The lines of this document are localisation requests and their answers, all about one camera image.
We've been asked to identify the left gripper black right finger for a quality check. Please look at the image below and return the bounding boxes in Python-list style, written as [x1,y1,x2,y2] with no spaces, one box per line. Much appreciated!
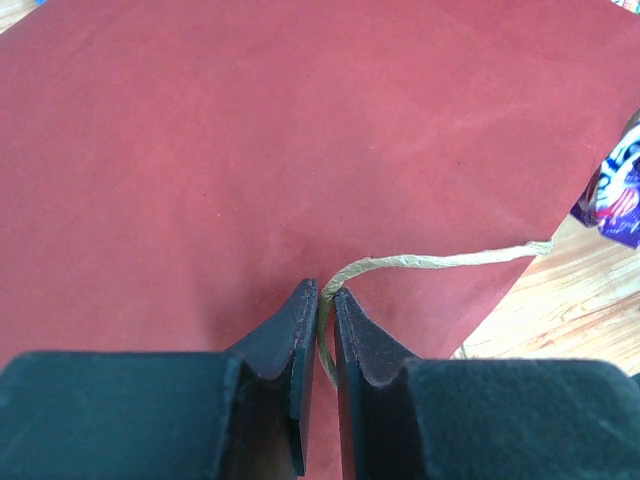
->
[335,289,639,479]

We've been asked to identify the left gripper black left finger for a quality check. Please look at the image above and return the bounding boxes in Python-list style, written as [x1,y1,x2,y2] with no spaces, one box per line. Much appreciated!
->
[1,279,318,479]

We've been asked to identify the red brown paper bag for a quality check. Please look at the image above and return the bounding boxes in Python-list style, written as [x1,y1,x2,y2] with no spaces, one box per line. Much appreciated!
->
[0,0,640,396]

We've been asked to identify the small purple candy bag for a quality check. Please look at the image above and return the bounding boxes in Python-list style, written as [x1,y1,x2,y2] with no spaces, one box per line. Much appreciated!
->
[570,110,639,249]

